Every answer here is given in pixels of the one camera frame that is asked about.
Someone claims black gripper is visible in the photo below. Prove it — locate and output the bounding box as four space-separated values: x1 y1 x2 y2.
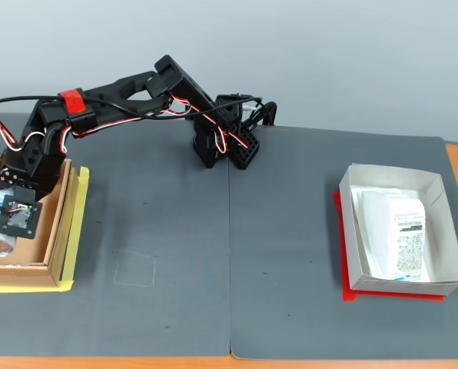
0 128 69 201

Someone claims brown cardboard box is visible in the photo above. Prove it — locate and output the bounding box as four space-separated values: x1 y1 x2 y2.
0 155 80 288

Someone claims white cardboard box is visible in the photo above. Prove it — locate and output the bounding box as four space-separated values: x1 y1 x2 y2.
338 163 458 297

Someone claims yellow paper sheet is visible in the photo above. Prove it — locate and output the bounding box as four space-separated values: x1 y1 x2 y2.
0 165 91 295

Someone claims red tape strip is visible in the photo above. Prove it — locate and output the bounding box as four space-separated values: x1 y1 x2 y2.
58 88 86 115

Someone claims grey textured table mat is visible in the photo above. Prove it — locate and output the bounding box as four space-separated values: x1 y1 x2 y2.
0 114 234 358
228 125 458 361

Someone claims black table clamp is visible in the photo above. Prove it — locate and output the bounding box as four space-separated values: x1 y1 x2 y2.
251 100 279 128

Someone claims red paper sheet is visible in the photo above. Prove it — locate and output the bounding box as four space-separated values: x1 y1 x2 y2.
332 191 445 304

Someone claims white labelled plastic pouch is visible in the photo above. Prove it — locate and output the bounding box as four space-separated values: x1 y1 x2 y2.
350 186 432 282

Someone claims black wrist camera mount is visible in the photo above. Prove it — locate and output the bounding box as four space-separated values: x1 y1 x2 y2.
0 184 44 240

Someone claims red white black servo wire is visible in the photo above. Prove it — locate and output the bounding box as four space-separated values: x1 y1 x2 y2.
19 125 69 155
0 116 22 151
69 100 194 138
190 100 255 155

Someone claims black perforated base bracket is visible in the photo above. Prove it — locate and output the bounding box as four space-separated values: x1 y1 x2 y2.
228 126 261 171

